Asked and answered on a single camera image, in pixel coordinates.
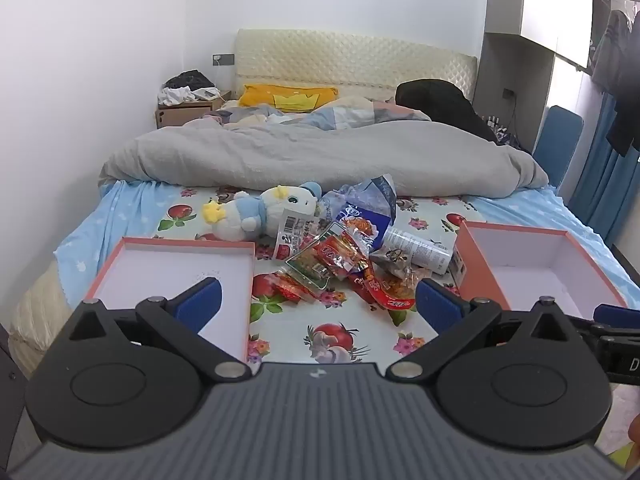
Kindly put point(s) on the cream quilted headboard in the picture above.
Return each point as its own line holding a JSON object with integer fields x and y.
{"x": 350, "y": 60}

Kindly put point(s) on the white crumpled cloth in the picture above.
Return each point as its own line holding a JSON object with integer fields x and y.
{"x": 175, "y": 95}

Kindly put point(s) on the white and blue plush toy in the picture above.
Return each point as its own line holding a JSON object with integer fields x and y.
{"x": 250, "y": 215}

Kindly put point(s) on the shallow orange box lid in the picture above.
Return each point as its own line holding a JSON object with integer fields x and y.
{"x": 165, "y": 270}

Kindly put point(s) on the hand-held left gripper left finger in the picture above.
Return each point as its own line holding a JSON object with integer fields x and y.
{"x": 202, "y": 301}

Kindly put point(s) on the light blue bedsheet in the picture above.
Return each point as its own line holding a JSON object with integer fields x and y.
{"x": 130, "y": 205}

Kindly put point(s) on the cream mattress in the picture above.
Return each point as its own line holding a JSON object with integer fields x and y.
{"x": 35, "y": 310}

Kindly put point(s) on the black hanging garment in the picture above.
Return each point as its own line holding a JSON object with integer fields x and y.
{"x": 625, "y": 120}

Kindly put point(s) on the pastel patchwork blanket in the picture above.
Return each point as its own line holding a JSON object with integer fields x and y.
{"x": 350, "y": 110}

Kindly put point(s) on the white wall cabinet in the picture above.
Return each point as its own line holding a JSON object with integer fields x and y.
{"x": 540, "y": 10}

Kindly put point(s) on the yellow pillow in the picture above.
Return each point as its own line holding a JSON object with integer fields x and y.
{"x": 265, "y": 95}

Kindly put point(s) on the long red snack packet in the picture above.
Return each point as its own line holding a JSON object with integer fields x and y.
{"x": 387, "y": 292}

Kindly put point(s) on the black clothing pile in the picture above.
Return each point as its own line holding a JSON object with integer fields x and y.
{"x": 190, "y": 80}

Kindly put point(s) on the grey duvet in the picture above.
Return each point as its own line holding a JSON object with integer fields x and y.
{"x": 325, "y": 155}

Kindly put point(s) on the clear packet with dark contents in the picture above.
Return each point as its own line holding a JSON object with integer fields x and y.
{"x": 392, "y": 262}

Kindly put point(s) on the cardboard box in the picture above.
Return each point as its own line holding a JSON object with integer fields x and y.
{"x": 175, "y": 116}

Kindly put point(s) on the blue curtain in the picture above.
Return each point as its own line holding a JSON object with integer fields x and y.
{"x": 605, "y": 185}

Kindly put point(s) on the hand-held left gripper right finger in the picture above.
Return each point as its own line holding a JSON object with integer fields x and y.
{"x": 440, "y": 306}

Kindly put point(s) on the deep orange box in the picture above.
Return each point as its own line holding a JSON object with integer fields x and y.
{"x": 525, "y": 260}

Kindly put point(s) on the dark blue snack packet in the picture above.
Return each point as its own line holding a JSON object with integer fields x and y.
{"x": 367, "y": 227}

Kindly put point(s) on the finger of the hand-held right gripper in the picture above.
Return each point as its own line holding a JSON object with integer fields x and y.
{"x": 612, "y": 314}

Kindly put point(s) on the green snack packet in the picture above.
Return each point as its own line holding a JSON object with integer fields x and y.
{"x": 307, "y": 267}

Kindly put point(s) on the silver packet with white label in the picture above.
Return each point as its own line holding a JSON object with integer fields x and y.
{"x": 292, "y": 232}

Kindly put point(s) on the grey hanging garment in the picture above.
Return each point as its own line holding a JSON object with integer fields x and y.
{"x": 610, "y": 55}

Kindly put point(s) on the blue chair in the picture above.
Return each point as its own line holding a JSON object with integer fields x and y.
{"x": 557, "y": 140}

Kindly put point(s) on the black jacket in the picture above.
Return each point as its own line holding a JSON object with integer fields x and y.
{"x": 440, "y": 105}

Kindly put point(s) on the red packet with brown square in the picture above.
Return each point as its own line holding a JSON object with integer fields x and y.
{"x": 337, "y": 252}

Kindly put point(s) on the small shiny red packet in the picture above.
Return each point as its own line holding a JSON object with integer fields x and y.
{"x": 285, "y": 287}

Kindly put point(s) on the translucent blue plastic bag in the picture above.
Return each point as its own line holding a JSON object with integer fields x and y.
{"x": 365, "y": 192}

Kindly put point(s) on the black wall socket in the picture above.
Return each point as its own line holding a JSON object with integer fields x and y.
{"x": 508, "y": 94}

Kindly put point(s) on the floral tomato print mat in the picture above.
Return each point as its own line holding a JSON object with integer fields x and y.
{"x": 300, "y": 340}

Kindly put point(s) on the white cylindrical can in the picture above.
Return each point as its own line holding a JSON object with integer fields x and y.
{"x": 425, "y": 252}

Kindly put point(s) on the grey wall switch panel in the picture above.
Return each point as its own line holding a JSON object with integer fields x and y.
{"x": 223, "y": 59}

